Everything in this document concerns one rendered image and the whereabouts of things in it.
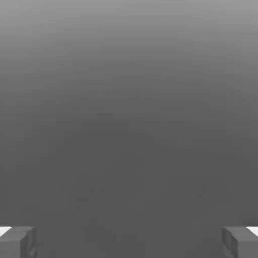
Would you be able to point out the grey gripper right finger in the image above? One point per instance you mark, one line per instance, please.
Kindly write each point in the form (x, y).
(241, 243)

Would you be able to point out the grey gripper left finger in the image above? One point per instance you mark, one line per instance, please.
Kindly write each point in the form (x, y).
(15, 242)

